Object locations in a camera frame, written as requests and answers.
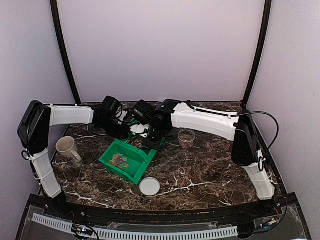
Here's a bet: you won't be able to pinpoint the left black frame post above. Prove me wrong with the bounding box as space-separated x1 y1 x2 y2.
49 0 82 105

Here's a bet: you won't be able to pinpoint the clear plastic jar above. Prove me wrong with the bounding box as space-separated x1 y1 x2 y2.
177 128 196 150

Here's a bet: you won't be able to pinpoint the green three-compartment bin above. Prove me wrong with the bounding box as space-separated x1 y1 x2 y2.
99 132 158 185

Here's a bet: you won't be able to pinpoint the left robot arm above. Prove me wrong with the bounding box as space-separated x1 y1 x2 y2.
17 96 130 218

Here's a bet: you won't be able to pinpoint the black front rail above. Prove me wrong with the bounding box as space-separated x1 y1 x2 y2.
44 189 298 227

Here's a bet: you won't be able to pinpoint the white slotted cable duct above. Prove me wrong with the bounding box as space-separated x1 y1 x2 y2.
31 213 239 240

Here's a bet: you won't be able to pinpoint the wrapped colourful candies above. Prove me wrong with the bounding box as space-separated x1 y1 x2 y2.
125 139 143 149

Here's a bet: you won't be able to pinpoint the right black frame post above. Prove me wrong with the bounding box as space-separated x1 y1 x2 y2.
241 0 272 108

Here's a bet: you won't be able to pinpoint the black frame post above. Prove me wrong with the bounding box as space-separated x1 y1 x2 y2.
49 0 82 105
241 0 272 108

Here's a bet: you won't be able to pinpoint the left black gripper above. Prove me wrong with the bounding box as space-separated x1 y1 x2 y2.
98 116 129 139

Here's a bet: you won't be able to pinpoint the white jar lid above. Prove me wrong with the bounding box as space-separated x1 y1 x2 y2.
139 177 161 197

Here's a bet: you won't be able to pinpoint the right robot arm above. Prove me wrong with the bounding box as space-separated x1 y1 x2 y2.
134 99 276 217

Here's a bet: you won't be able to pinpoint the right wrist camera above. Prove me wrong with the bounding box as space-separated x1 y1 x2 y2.
129 100 156 139

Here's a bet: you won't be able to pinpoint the beige ceramic mug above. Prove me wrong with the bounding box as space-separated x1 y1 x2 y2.
55 136 83 168

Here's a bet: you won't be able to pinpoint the star gummy candies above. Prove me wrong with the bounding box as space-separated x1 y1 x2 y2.
108 153 130 169

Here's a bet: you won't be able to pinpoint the scooped star gummies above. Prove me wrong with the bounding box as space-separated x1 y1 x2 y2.
178 131 195 148

